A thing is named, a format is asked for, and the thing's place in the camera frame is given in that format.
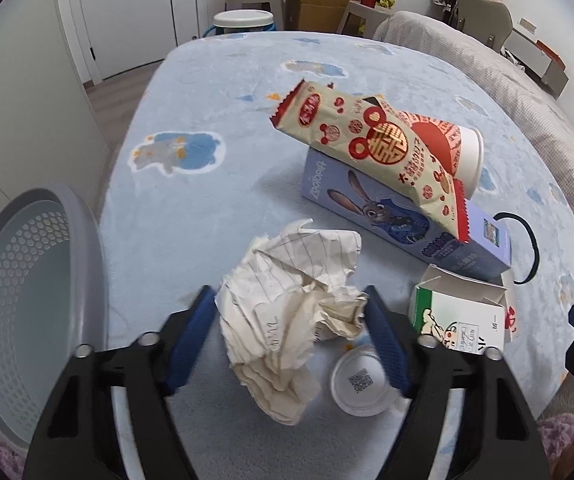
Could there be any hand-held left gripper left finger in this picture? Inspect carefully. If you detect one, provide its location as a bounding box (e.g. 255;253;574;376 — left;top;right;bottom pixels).
22;285;218;480

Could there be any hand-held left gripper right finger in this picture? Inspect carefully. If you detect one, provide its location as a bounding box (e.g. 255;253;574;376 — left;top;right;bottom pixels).
362;285;552;480

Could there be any small white plastic cup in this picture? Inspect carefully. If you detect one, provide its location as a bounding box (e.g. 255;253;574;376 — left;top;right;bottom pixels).
329;345;410;416

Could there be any green and white milk carton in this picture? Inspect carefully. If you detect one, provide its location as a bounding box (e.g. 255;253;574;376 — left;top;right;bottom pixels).
408;264;518;356

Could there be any lined paper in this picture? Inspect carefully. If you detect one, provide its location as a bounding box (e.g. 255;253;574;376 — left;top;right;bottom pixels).
215;218;370;426

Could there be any long purple carton box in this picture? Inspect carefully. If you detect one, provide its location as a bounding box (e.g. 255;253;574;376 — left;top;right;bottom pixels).
301;147;512;283

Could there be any grey perforated wastebasket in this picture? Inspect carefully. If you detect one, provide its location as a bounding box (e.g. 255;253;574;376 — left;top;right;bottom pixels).
0;186;110;448

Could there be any red and cream snack wrapper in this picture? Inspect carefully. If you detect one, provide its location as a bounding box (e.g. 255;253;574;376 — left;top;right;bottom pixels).
269;79;469;245

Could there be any red and white paper cup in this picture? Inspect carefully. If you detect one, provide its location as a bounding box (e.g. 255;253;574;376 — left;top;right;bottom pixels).
409;112;484;196

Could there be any black elastic band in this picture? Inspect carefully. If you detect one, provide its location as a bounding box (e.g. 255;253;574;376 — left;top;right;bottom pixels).
496;211;540;285

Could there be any light blue printed blanket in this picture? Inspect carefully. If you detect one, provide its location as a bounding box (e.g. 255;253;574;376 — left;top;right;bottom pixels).
98;31;574;480

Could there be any beige quilt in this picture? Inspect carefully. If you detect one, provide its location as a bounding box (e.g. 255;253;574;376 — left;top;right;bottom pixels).
373;10;574;221

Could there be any white low cabinet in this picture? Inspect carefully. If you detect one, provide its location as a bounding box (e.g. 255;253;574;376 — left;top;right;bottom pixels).
509;17;570;98

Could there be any white wardrobe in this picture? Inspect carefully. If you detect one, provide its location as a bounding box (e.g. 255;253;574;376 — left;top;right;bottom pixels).
0;10;118;241

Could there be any grey chair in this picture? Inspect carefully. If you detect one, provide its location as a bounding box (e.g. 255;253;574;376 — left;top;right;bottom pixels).
432;0;514;52

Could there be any white door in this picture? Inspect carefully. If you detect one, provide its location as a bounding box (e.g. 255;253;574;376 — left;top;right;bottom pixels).
52;0;212;86

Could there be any beige plastic stool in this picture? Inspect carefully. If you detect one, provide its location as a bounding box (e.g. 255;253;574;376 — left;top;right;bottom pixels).
339;0;395;37

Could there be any brown cardboard box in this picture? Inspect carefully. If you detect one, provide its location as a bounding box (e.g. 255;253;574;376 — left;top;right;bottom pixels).
287;0;368;33

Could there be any white bucket with blue handle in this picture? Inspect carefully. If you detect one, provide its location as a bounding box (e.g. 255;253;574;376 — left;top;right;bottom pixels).
203;9;275;38

